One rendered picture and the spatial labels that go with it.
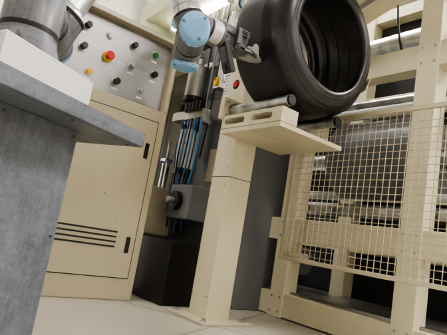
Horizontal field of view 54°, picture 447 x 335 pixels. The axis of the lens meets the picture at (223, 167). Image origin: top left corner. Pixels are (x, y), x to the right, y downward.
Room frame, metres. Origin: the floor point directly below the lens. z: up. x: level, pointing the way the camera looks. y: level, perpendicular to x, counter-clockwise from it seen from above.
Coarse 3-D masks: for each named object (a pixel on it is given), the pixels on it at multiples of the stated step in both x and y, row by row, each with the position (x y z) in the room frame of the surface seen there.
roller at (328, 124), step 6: (312, 120) 1.83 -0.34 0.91; (318, 120) 1.80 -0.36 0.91; (324, 120) 1.77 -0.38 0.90; (330, 120) 1.75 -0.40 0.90; (336, 120) 1.73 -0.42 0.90; (300, 126) 1.88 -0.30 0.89; (306, 126) 1.85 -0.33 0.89; (312, 126) 1.83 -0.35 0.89; (318, 126) 1.81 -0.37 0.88; (324, 126) 1.78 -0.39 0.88; (330, 126) 1.76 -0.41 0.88; (336, 126) 1.75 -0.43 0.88
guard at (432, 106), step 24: (384, 168) 1.76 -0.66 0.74; (288, 192) 2.17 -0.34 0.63; (312, 192) 2.06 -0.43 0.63; (432, 192) 1.60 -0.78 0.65; (288, 216) 2.16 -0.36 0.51; (336, 216) 1.93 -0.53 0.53; (360, 216) 1.84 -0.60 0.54; (384, 216) 1.75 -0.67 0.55; (288, 240) 2.14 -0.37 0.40; (336, 240) 1.92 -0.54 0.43; (312, 264) 2.00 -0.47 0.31; (360, 264) 1.81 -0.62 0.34; (432, 288) 1.57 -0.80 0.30
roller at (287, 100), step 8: (280, 96) 1.60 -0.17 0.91; (288, 96) 1.56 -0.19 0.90; (240, 104) 1.79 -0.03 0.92; (248, 104) 1.74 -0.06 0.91; (256, 104) 1.70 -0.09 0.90; (264, 104) 1.66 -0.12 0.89; (272, 104) 1.63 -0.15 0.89; (280, 104) 1.60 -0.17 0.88; (288, 104) 1.58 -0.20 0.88; (232, 112) 1.83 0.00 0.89; (240, 112) 1.79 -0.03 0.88
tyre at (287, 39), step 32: (256, 0) 1.59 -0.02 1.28; (288, 0) 1.48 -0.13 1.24; (320, 0) 1.80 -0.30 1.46; (352, 0) 1.67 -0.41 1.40; (256, 32) 1.55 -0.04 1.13; (288, 32) 1.48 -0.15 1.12; (320, 32) 1.94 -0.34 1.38; (352, 32) 1.84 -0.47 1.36; (256, 64) 1.60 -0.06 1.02; (288, 64) 1.52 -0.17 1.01; (320, 64) 2.00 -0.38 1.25; (352, 64) 1.89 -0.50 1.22; (256, 96) 1.71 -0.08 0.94; (320, 96) 1.61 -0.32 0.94; (352, 96) 1.73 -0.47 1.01
